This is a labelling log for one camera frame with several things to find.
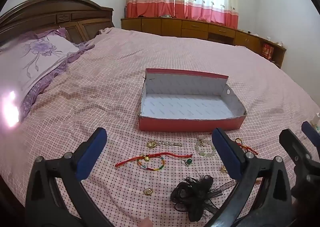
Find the small white teal box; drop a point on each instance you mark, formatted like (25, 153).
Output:
(317, 122)

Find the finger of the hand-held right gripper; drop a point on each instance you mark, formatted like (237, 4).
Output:
(296, 149)
(311, 133)

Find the small gold earring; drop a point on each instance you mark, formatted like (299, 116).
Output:
(148, 191)
(224, 169)

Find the long wooden cabinet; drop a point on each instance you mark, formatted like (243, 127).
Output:
(170, 26)

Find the red cardboard box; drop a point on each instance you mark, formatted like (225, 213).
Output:
(190, 103)

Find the purple floral pillow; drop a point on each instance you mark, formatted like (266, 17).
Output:
(42, 57)

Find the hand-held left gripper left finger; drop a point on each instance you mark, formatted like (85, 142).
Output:
(91, 153)

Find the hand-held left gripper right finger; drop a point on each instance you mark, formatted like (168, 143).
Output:
(227, 154)

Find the red gift bag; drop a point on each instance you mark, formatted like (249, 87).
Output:
(267, 51)

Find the black mesh hair flower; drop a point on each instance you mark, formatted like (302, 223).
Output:
(197, 192)

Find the dark wooden headboard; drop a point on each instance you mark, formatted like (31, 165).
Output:
(57, 12)

